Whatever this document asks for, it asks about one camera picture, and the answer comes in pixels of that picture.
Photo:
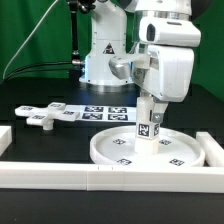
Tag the white cross table base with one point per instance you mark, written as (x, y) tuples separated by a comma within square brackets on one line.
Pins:
[(45, 117)]

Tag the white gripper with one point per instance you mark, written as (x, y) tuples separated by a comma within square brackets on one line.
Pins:
[(166, 74)]

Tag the white left fence block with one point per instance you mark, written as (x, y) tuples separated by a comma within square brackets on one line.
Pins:
[(5, 138)]

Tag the white marker sheet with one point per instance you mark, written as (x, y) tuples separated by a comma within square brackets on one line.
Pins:
[(104, 113)]

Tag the white round table top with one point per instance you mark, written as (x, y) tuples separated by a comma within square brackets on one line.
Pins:
[(121, 146)]

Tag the white right fence bar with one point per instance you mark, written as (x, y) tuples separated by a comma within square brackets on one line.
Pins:
[(214, 153)]

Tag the white fence bar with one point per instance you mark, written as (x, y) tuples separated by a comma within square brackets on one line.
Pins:
[(214, 153), (90, 177)]

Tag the white front fence bar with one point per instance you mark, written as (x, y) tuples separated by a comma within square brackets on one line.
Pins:
[(90, 177)]

